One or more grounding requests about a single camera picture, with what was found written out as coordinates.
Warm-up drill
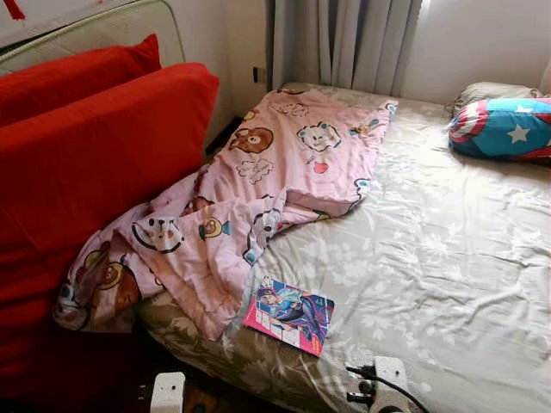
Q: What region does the beige curved headboard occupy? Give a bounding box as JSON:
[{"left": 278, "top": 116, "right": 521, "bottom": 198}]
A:
[{"left": 0, "top": 0, "right": 186, "bottom": 77}]

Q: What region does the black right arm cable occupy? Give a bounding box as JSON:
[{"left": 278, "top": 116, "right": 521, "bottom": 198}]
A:
[{"left": 346, "top": 364, "right": 429, "bottom": 413}]

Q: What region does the large red cushion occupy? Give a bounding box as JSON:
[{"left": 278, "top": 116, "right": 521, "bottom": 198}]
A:
[{"left": 0, "top": 62, "right": 220, "bottom": 404}]

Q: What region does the colourful comic book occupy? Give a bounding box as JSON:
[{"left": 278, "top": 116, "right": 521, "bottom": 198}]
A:
[{"left": 242, "top": 275, "right": 336, "bottom": 357}]

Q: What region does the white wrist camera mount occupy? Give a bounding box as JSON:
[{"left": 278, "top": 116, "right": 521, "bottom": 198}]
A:
[
  {"left": 150, "top": 372, "right": 187, "bottom": 413},
  {"left": 372, "top": 356, "right": 412, "bottom": 413}
]

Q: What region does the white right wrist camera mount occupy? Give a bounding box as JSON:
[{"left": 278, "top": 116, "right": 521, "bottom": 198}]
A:
[{"left": 372, "top": 356, "right": 412, "bottom": 413}]

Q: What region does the small red cushion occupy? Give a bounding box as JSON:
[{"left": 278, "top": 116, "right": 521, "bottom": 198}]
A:
[{"left": 0, "top": 34, "right": 163, "bottom": 128}]

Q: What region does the grey curtain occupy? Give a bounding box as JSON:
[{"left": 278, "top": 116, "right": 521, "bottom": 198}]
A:
[{"left": 271, "top": 0, "right": 423, "bottom": 97}]

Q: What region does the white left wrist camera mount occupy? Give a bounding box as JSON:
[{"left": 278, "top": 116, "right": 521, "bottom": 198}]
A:
[{"left": 150, "top": 372, "right": 187, "bottom": 413}]

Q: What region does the beige floral bed sheet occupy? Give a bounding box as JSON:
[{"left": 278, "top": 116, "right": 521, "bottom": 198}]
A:
[{"left": 138, "top": 82, "right": 551, "bottom": 413}]

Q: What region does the pink cartoon blanket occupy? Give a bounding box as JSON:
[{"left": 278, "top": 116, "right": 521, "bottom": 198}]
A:
[{"left": 53, "top": 84, "right": 399, "bottom": 342}]

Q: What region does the beige floral pillow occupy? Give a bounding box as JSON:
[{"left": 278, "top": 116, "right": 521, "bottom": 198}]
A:
[{"left": 452, "top": 82, "right": 545, "bottom": 113}]

